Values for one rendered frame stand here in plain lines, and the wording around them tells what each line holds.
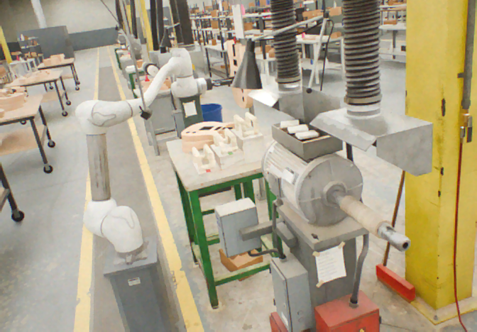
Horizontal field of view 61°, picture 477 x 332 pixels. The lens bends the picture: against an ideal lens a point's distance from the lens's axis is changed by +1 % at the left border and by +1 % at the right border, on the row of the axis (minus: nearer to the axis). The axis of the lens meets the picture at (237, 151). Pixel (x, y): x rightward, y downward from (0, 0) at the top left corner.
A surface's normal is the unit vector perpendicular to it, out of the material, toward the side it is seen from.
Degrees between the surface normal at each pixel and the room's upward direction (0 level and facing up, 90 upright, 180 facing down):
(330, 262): 90
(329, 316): 0
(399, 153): 90
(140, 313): 90
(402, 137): 90
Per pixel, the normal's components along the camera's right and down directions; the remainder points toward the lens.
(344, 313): -0.14, -0.93
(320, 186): 0.19, 0.22
